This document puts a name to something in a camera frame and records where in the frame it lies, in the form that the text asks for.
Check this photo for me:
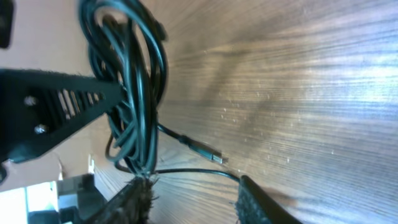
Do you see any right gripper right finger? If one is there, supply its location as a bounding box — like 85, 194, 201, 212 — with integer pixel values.
236, 175, 301, 224

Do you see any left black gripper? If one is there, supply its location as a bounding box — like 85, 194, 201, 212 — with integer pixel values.
0, 70, 127, 184

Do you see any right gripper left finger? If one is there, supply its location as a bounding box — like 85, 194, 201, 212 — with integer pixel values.
83, 177, 155, 224

